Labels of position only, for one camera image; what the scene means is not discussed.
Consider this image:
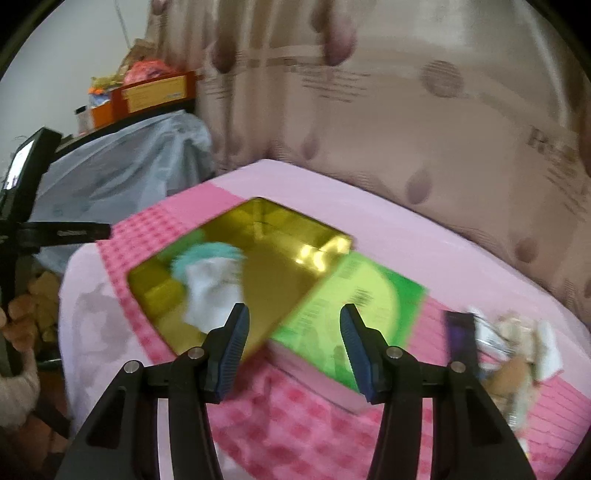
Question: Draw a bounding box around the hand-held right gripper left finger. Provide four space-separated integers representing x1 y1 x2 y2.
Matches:
54 302 251 480

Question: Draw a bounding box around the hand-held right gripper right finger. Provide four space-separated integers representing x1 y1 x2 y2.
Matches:
339 303 539 480

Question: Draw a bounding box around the green tissue pack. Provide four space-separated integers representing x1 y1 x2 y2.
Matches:
268 251 429 414

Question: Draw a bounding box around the green pink dotted towel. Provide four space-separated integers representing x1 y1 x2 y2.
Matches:
171 242 245 333

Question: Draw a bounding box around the red gold tin box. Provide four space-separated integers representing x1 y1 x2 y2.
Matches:
127 198 355 361

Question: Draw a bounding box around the clear toothpick packet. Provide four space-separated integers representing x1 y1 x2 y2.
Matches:
443 310 481 372

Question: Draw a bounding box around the white printed packet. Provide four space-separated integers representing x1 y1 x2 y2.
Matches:
466 308 499 352

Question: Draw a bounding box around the beige makeup sponge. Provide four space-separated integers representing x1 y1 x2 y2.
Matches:
487 355 534 402

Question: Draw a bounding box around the person's left hand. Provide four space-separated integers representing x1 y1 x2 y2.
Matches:
0 295 38 356

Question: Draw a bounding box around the pink checkered cloth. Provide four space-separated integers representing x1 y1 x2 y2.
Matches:
95 180 591 480

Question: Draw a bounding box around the orange box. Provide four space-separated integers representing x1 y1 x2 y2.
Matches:
90 99 116 130

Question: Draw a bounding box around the grey plastic cover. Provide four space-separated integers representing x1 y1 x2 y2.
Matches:
30 111 215 273

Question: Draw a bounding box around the light pink sheet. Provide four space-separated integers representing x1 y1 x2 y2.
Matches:
58 158 591 480

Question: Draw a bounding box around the red cardboard box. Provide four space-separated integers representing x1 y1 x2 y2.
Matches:
112 70 200 116

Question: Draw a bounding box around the orange plastic bag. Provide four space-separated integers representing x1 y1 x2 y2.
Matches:
124 59 174 86

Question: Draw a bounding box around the brown paper bag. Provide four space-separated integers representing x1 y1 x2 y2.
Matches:
122 39 160 65

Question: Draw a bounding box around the beige leaf print curtain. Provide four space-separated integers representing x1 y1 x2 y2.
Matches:
143 0 591 324

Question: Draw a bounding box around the thin wall cable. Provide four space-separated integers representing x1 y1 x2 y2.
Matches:
115 0 132 47

